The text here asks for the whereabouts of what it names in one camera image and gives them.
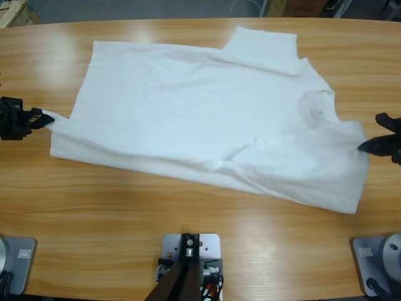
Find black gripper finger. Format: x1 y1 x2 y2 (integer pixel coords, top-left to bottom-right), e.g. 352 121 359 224
357 134 397 149
30 107 56 120
357 143 398 163
29 116 56 130

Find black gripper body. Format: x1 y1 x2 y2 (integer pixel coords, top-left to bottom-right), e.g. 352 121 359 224
0 97 33 142
375 112 401 165

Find white t-shirt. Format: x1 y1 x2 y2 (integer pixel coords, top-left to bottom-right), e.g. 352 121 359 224
45 26 370 216

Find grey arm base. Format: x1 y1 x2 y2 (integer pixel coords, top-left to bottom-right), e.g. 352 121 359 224
350 231 401 298
0 236 38 296

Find wooden pallet stack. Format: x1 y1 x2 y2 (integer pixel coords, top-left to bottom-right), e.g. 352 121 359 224
0 0 41 28

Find brown cardboard box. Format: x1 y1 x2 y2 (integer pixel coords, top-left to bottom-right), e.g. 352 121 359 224
271 0 323 17

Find black base cable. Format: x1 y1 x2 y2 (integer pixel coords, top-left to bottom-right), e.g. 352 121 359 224
365 277 391 301
0 271 14 295

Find white chair frame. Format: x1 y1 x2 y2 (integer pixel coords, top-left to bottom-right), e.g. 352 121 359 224
325 0 352 18

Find grey camera mount plate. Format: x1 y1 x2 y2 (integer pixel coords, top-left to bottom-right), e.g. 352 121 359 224
161 232 221 261

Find black electronics bracket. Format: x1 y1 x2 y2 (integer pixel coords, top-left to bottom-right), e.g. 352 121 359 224
156 256 225 301

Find dark camera post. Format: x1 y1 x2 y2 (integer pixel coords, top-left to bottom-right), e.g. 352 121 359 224
142 232 202 301

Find orange cable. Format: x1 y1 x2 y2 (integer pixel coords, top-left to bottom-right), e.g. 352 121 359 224
200 280 222 298

